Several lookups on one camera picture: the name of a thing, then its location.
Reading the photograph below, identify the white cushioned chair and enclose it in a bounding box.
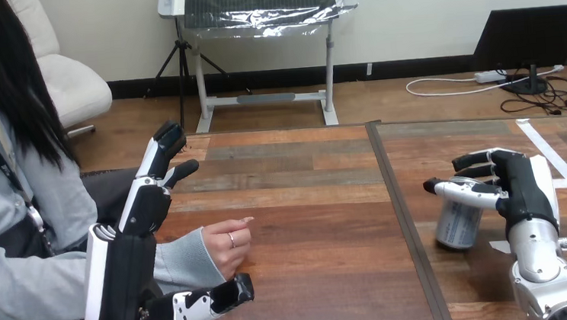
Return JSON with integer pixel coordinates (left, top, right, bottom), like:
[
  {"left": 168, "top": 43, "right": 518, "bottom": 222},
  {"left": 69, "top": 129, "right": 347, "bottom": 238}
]
[{"left": 7, "top": 0, "right": 117, "bottom": 143}]

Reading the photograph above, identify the dark screen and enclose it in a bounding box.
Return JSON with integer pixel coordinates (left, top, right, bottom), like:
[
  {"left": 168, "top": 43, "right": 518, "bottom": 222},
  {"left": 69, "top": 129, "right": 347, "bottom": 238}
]
[{"left": 468, "top": 4, "right": 567, "bottom": 101}]

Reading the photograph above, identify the black tripod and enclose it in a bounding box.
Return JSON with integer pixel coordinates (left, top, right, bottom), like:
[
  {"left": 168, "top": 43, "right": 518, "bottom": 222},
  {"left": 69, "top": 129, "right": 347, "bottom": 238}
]
[{"left": 139, "top": 11, "right": 256, "bottom": 133}]

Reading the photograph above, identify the person's forearm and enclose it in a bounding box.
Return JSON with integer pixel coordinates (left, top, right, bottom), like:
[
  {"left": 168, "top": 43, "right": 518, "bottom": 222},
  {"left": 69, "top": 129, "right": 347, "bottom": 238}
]
[{"left": 0, "top": 226, "right": 230, "bottom": 320}]

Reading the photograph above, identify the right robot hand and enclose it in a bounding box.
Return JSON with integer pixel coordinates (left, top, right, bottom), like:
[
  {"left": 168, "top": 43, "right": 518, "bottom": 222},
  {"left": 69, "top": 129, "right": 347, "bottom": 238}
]
[{"left": 421, "top": 142, "right": 562, "bottom": 249}]

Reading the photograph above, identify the foil sheet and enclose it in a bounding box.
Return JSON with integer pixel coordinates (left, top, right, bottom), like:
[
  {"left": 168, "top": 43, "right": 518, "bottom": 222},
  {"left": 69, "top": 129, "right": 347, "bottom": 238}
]
[{"left": 181, "top": 0, "right": 364, "bottom": 46}]

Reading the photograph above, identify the tangle of cables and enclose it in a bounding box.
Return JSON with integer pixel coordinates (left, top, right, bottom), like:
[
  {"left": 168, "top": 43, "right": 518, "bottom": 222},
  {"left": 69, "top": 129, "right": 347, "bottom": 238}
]
[{"left": 403, "top": 58, "right": 567, "bottom": 130}]

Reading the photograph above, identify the person's hand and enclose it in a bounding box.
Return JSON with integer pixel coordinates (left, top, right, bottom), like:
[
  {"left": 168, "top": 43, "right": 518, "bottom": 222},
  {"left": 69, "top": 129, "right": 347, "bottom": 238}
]
[{"left": 200, "top": 215, "right": 261, "bottom": 283}]

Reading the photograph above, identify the white power strip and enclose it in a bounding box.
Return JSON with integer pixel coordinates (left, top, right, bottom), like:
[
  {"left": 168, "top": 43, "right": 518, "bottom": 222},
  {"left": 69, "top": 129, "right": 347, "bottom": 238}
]
[{"left": 474, "top": 69, "right": 508, "bottom": 85}]

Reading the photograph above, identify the person's body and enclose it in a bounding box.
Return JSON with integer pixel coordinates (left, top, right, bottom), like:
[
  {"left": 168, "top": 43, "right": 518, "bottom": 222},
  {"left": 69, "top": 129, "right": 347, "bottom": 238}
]
[{"left": 0, "top": 0, "right": 151, "bottom": 320}]

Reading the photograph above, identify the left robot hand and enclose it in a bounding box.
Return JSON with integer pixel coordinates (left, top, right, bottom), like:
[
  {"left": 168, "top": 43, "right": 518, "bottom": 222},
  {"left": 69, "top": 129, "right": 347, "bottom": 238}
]
[{"left": 69, "top": 114, "right": 258, "bottom": 320}]

